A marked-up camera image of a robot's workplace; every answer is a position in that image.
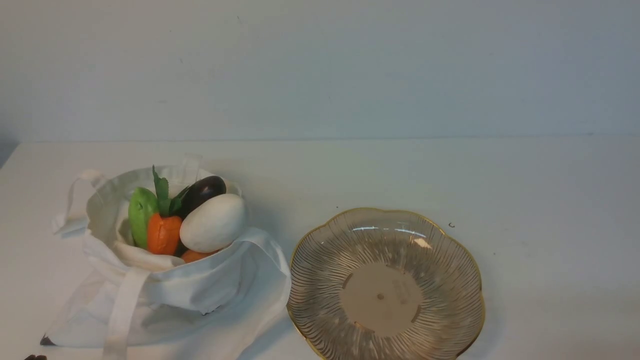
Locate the white radish with leaves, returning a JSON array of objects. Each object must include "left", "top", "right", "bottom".
[{"left": 180, "top": 194, "right": 248, "bottom": 253}]

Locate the orange vegetable in bag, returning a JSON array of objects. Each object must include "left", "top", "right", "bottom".
[{"left": 180, "top": 249, "right": 219, "bottom": 264}]

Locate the white cloth tote bag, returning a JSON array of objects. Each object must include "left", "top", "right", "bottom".
[{"left": 40, "top": 155, "right": 291, "bottom": 360}]

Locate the gold rimmed glass plate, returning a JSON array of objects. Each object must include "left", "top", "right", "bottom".
[{"left": 286, "top": 207, "right": 486, "bottom": 360}]

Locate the dark purple eggplant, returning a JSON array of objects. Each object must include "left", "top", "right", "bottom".
[{"left": 177, "top": 175, "right": 227, "bottom": 219}]

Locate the orange carrot with leaves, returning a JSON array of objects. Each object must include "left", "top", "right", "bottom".
[{"left": 147, "top": 165, "right": 189, "bottom": 256}]

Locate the green cucumber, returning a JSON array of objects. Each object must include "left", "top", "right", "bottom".
[{"left": 128, "top": 187, "right": 159, "bottom": 249}]

